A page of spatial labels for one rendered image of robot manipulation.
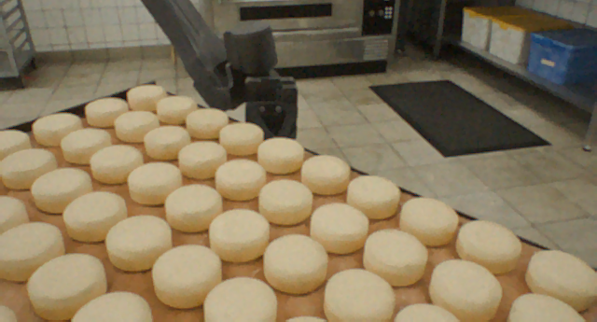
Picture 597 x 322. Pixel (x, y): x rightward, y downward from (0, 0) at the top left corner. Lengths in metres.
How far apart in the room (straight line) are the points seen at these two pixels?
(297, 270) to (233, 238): 0.06
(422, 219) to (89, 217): 0.28
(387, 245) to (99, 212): 0.24
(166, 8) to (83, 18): 3.90
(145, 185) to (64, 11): 4.23
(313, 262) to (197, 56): 0.44
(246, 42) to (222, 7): 2.85
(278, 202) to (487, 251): 0.18
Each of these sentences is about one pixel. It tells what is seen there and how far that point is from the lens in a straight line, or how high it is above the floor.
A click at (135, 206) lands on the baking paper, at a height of 0.98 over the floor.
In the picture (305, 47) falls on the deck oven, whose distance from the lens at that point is 3.71.
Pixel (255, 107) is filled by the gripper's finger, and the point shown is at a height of 1.01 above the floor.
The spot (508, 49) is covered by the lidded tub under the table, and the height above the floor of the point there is 0.31.
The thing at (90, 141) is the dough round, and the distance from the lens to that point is 0.55.
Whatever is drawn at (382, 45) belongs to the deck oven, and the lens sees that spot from 3.91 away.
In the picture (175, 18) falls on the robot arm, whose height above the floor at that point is 1.09.
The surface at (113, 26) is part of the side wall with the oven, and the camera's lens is 4.62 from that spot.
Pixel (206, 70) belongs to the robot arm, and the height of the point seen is 1.01.
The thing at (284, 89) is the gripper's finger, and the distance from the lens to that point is 0.60.
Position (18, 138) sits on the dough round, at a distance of 0.58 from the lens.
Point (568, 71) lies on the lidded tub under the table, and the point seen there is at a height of 0.32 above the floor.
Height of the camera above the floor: 1.23
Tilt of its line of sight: 28 degrees down
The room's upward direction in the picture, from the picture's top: straight up
